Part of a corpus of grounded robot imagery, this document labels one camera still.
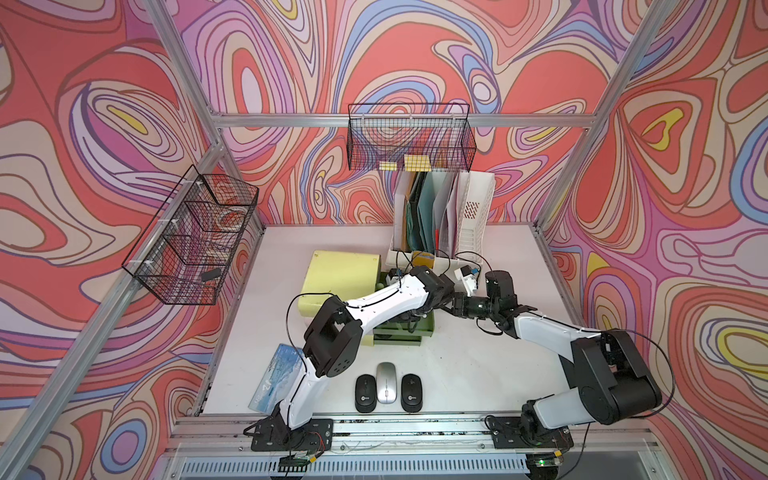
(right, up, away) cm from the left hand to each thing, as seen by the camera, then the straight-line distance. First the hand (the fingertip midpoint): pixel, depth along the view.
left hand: (397, 319), depth 86 cm
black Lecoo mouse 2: (+3, -18, -8) cm, 20 cm away
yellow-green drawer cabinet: (-14, +13, -7) cm, 21 cm away
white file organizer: (+13, +29, +2) cm, 32 cm away
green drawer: (+8, -2, -1) cm, 8 cm away
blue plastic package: (-33, -14, -2) cm, 36 cm away
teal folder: (+10, +38, +6) cm, 40 cm away
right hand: (+12, +2, 0) cm, 12 cm away
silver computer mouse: (-3, -16, -6) cm, 17 cm away
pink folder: (+16, +29, +3) cm, 33 cm away
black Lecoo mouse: (-9, -18, -7) cm, 22 cm away
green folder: (+6, +25, +10) cm, 28 cm away
